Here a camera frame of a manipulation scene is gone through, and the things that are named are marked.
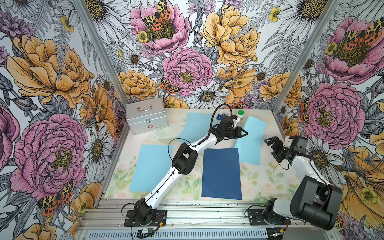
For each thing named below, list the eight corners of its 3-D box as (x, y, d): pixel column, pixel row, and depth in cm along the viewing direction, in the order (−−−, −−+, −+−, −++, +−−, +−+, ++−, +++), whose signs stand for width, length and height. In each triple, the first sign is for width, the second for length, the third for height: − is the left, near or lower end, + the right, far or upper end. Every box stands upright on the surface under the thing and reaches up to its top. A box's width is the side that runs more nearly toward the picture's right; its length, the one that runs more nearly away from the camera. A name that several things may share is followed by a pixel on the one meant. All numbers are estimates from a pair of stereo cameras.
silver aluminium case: (135, 139, 107) (127, 123, 95) (130, 118, 120) (123, 102, 107) (170, 127, 114) (167, 111, 102) (162, 109, 127) (158, 93, 114)
